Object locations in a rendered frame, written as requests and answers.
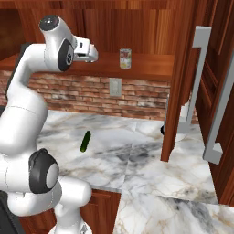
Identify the labelled food can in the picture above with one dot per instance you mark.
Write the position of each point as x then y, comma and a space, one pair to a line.
125, 59

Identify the wooden cabinet door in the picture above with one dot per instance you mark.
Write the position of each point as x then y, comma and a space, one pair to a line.
224, 39
176, 91

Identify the open wooden wall cabinet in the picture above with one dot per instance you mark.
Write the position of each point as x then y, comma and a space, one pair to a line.
143, 65

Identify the green cucumber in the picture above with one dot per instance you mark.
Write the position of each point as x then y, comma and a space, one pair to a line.
85, 141

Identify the grey wall outlet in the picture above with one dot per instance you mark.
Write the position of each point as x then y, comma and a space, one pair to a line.
115, 87

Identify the wooden base cabinet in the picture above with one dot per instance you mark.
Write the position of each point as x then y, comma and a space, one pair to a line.
102, 210

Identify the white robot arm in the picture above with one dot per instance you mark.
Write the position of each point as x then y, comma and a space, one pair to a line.
21, 122

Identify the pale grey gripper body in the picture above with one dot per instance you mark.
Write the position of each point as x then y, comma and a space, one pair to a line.
90, 55

